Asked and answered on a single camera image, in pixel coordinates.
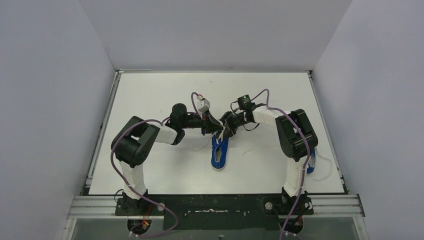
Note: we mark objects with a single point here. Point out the blue sneaker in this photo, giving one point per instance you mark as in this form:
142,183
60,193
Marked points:
220,146
311,163

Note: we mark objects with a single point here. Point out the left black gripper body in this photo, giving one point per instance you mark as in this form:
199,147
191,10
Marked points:
204,125

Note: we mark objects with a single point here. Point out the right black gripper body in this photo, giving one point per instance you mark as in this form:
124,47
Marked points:
237,120

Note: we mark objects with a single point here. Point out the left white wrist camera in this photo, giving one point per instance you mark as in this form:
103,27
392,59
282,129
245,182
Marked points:
203,105

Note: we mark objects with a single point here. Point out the aluminium frame rail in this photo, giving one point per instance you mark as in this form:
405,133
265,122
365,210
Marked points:
327,205

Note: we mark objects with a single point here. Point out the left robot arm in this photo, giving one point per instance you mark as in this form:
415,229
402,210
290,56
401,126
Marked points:
132,145

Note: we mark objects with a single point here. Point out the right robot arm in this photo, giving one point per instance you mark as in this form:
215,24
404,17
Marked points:
297,140

